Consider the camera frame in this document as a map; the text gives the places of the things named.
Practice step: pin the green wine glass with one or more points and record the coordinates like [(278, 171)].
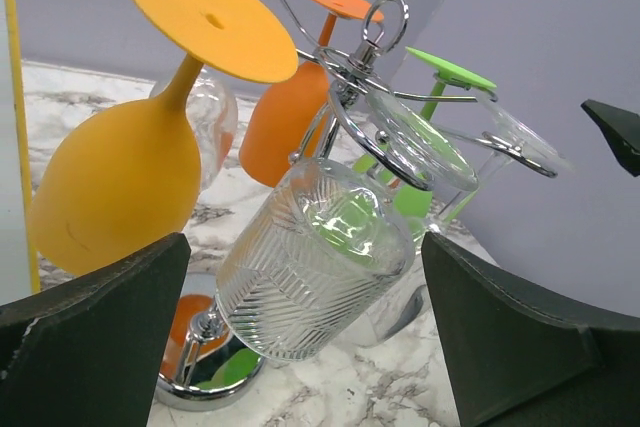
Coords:
[(354, 212)]

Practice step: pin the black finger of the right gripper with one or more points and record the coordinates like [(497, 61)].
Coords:
[(620, 129)]

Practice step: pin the chrome wine glass rack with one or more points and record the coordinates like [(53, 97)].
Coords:
[(209, 368)]

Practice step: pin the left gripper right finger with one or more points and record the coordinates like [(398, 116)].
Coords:
[(518, 354)]

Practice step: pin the orange wine glass front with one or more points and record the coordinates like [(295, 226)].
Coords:
[(130, 174)]

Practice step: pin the clear wine glass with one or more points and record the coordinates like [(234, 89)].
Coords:
[(408, 299), (198, 115)]

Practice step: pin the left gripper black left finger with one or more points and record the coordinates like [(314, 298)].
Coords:
[(87, 352)]

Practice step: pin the orange wine glass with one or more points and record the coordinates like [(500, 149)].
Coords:
[(283, 113), (130, 174)]

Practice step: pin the yellow framed whiteboard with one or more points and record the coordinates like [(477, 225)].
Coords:
[(19, 266)]

